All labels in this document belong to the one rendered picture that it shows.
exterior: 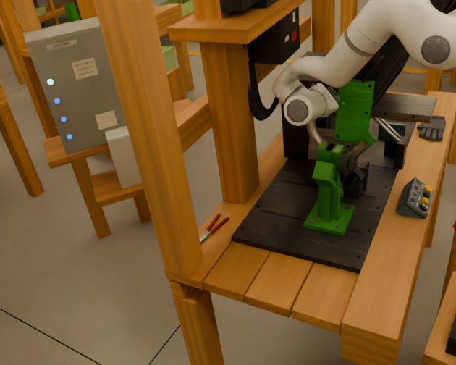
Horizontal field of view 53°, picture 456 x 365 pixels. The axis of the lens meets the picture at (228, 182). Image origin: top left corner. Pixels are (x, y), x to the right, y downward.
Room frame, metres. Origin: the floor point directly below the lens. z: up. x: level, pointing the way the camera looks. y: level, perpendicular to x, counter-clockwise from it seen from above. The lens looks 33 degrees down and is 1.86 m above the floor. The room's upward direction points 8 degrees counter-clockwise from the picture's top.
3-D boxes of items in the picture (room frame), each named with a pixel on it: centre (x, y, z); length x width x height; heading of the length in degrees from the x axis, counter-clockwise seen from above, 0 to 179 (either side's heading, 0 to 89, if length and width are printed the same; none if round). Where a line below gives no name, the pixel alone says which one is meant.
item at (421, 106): (1.51, -0.58, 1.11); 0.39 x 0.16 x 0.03; 58
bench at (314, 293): (1.49, -0.45, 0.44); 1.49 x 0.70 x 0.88; 148
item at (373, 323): (1.34, -0.69, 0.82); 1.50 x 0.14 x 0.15; 148
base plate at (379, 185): (1.49, -0.45, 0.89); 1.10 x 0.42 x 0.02; 148
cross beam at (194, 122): (1.69, -0.14, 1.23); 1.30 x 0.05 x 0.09; 148
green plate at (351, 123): (1.40, -0.47, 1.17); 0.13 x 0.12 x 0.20; 148
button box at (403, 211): (1.17, -0.61, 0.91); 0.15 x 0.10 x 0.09; 148
